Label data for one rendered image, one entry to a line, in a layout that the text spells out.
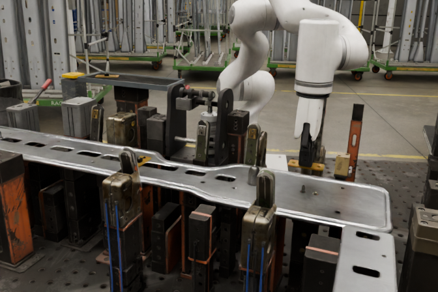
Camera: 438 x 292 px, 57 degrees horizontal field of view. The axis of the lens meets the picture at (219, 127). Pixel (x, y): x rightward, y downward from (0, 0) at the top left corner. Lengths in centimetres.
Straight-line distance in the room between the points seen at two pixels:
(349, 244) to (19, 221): 90
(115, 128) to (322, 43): 73
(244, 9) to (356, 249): 77
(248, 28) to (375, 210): 66
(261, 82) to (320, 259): 91
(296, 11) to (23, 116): 104
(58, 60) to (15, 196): 423
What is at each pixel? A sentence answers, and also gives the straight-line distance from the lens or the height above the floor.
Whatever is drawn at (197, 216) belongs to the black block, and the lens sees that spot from 91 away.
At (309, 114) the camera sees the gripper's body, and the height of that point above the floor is 121.
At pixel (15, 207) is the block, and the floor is 88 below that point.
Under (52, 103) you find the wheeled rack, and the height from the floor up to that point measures 24.
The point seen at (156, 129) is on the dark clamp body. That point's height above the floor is 105.
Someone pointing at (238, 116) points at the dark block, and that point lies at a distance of 120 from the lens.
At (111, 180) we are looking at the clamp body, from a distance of 97.
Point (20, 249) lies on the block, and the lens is 134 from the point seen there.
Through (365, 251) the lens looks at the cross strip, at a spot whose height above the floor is 100.
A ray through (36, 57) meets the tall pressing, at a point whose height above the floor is 71.
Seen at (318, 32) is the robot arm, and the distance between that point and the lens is 88.
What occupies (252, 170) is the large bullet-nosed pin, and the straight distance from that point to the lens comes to 102.
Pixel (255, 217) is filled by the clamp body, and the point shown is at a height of 104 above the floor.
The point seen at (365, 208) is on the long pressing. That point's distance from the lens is 99.
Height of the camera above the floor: 145
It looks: 18 degrees down
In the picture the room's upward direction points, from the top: 1 degrees clockwise
